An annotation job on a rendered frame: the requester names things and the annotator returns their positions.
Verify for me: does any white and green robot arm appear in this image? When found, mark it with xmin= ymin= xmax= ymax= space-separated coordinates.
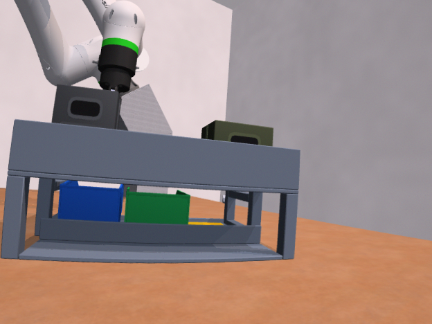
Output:
xmin=14 ymin=0 xmax=145 ymax=86

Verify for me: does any blue bin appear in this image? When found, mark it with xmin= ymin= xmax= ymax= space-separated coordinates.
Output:
xmin=58 ymin=181 xmax=124 ymax=222

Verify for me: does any green bin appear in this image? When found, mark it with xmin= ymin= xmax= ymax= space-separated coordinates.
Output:
xmin=124 ymin=187 xmax=190 ymax=224

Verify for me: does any grey metal shelf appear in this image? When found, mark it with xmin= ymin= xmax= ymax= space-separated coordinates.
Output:
xmin=1 ymin=119 xmax=300 ymax=263

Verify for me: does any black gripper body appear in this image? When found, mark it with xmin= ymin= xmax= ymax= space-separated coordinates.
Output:
xmin=100 ymin=70 xmax=131 ymax=93

